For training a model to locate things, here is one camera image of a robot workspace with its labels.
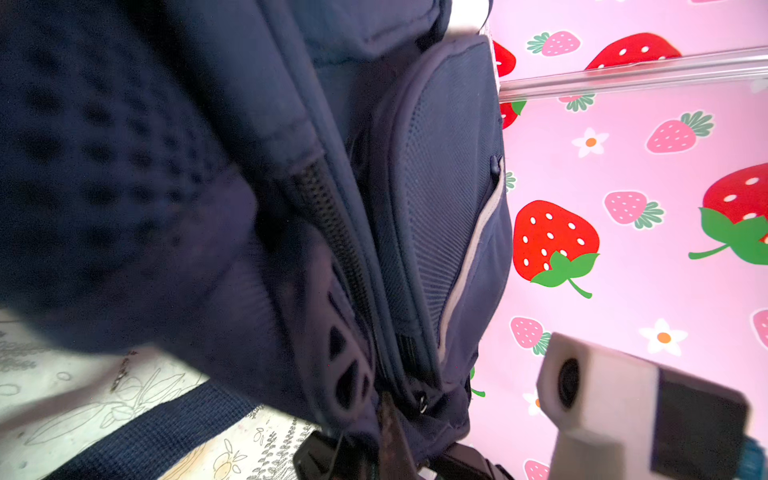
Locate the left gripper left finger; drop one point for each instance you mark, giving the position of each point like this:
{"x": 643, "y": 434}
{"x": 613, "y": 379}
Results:
{"x": 320, "y": 457}

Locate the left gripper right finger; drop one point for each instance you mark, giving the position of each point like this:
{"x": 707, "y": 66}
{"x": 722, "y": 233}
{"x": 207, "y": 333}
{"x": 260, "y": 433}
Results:
{"x": 395, "y": 461}

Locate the navy blue student backpack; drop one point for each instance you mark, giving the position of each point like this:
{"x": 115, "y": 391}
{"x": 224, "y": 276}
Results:
{"x": 302, "y": 200}

